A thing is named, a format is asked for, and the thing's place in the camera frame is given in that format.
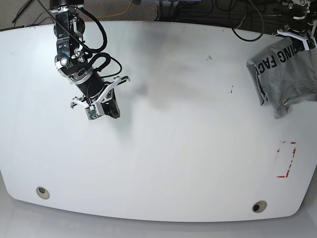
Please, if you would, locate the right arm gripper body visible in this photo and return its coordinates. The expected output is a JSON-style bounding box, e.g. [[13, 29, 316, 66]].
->
[[70, 76, 130, 116]]

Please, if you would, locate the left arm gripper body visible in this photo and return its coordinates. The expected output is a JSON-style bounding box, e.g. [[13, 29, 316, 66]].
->
[[273, 24, 317, 50]]

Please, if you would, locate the grey t-shirt with black lettering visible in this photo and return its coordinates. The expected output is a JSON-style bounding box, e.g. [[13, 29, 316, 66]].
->
[[246, 37, 317, 119]]

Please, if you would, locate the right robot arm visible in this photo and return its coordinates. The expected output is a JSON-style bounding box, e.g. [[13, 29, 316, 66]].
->
[[47, 0, 130, 120]]

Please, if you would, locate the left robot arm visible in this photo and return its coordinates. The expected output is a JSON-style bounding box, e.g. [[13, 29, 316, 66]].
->
[[227, 0, 317, 51]]

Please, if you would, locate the red tape rectangle marking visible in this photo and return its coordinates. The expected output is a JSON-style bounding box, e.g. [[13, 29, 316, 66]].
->
[[274, 141, 297, 179]]

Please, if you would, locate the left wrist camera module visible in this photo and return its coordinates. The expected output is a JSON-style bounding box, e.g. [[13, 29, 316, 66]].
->
[[303, 37, 317, 51]]

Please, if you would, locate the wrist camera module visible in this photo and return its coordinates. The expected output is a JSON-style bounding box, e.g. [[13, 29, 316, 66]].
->
[[85, 105, 101, 120], [303, 37, 317, 51]]

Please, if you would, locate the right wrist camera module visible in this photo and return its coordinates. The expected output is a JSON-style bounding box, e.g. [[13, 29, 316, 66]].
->
[[85, 105, 101, 120]]

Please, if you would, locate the left table cable grommet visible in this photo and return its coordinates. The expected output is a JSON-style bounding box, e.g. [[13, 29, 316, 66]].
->
[[36, 186, 50, 200]]

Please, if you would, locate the table cable grommet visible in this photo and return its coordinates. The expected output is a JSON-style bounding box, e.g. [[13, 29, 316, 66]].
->
[[252, 200, 267, 213], [36, 186, 50, 200]]

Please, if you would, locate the yellow cable on floor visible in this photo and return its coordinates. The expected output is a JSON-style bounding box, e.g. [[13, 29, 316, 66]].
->
[[98, 0, 132, 20]]

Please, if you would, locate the right table cable grommet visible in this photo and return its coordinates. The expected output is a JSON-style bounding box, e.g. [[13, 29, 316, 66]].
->
[[252, 200, 267, 213]]

